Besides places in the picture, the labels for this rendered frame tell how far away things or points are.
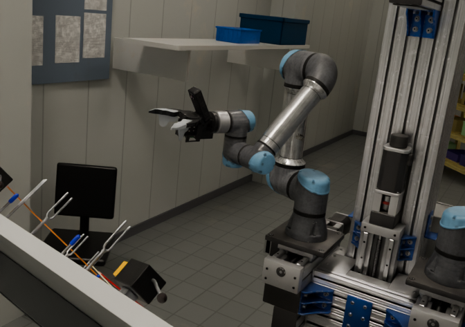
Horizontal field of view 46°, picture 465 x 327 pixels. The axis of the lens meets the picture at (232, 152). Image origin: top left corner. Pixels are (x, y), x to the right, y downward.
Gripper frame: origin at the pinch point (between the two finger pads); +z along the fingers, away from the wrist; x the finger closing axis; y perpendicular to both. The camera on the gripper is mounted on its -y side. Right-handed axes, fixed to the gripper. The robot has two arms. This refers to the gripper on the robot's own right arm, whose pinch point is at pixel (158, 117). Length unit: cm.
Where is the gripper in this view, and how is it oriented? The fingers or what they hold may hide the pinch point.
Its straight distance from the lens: 167.6
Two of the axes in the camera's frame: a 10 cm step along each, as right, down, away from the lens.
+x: -5.5, -3.9, 7.4
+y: -1.8, 9.2, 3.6
